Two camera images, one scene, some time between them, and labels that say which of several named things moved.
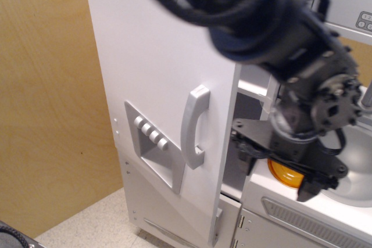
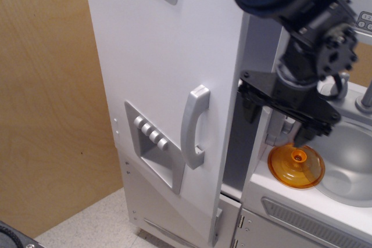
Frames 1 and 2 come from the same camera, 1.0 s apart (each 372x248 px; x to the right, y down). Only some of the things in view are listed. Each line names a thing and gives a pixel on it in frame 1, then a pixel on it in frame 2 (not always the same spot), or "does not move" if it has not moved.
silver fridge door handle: (199, 99) does not move
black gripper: (306, 156) -> (307, 104)
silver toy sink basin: (356, 188) does not move
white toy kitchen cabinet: (269, 215) does not move
